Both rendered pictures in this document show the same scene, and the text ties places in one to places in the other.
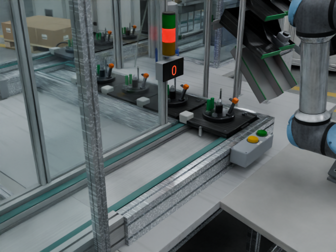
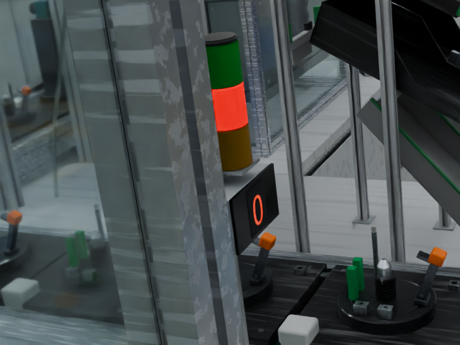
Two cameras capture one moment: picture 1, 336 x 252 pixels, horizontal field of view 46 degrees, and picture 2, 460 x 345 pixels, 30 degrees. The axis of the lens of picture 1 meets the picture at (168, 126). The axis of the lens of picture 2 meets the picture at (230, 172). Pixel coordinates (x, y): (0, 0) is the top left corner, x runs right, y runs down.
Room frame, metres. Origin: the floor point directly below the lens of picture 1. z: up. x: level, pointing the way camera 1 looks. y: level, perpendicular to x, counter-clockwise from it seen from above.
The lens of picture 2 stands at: (0.52, 0.20, 1.61)
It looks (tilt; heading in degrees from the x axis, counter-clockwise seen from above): 20 degrees down; 348
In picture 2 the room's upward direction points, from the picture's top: 7 degrees counter-clockwise
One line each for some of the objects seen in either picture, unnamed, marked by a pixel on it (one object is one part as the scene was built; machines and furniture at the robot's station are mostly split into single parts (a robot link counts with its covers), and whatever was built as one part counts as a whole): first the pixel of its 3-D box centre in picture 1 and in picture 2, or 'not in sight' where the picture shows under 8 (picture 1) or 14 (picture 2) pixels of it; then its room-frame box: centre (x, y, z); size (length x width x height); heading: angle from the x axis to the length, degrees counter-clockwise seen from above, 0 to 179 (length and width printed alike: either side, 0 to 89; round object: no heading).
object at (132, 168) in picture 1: (168, 153); not in sight; (1.33, 0.00, 0.91); 0.84 x 0.28 x 0.10; 140
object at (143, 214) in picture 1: (210, 165); not in sight; (1.24, -0.15, 0.91); 0.89 x 0.06 x 0.11; 140
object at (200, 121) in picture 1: (218, 118); (387, 315); (1.54, -0.22, 0.96); 0.24 x 0.24 x 0.02; 50
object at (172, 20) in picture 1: (168, 20); (219, 63); (1.48, 0.00, 1.38); 0.05 x 0.05 x 0.05
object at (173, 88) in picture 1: (172, 93); (225, 265); (1.71, -0.02, 1.01); 0.24 x 0.24 x 0.13; 50
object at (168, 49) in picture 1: (168, 47); (229, 144); (1.48, 0.00, 1.28); 0.05 x 0.05 x 0.05
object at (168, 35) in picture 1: (168, 34); (224, 104); (1.48, 0.00, 1.33); 0.05 x 0.05 x 0.05
